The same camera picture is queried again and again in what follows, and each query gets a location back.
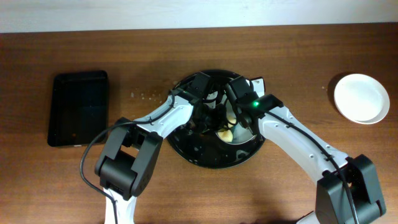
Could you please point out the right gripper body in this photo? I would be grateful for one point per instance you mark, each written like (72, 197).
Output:
(236, 112)

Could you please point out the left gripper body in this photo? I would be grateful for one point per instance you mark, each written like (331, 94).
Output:
(201, 118)

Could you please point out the yellow sponge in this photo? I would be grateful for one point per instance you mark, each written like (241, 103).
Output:
(226, 133)

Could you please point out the white plate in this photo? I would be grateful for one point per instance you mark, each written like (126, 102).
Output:
(361, 99)

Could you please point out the light blue plate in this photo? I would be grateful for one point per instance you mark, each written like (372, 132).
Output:
(240, 134)

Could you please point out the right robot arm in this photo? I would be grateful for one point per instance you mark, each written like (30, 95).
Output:
(348, 189)

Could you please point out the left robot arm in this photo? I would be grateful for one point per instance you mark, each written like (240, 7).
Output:
(128, 158)

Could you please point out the black round tray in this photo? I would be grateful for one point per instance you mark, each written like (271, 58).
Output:
(206, 149)

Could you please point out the black rectangular tray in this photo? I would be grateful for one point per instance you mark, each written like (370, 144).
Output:
(79, 108)

